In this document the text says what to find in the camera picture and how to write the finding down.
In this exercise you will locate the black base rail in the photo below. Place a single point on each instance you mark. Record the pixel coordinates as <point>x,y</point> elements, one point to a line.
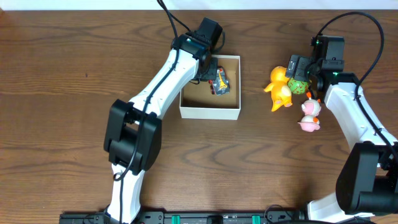
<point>270,217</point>

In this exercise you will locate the pink planet figure toy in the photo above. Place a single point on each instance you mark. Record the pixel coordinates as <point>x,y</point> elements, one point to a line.
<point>311,109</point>

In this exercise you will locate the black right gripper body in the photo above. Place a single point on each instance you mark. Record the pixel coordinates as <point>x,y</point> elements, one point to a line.
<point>305,69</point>

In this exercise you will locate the orange duck toy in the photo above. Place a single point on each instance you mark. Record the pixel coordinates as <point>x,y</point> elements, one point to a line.
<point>281,94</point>

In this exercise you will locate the grey toy car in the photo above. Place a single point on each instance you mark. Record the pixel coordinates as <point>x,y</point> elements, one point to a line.
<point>220,86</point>

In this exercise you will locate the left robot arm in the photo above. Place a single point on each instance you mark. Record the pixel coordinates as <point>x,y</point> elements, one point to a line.
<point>134,129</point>

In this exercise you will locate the white cardboard box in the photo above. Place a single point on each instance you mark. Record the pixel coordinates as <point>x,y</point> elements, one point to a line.
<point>197,101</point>

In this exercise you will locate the green polyhedral die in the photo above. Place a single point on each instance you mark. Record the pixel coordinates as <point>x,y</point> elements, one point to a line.
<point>297,87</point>

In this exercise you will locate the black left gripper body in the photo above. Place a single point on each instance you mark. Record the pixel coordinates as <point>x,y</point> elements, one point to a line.
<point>210,72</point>

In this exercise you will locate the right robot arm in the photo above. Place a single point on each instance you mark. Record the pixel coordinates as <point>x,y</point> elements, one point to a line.
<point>367,184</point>

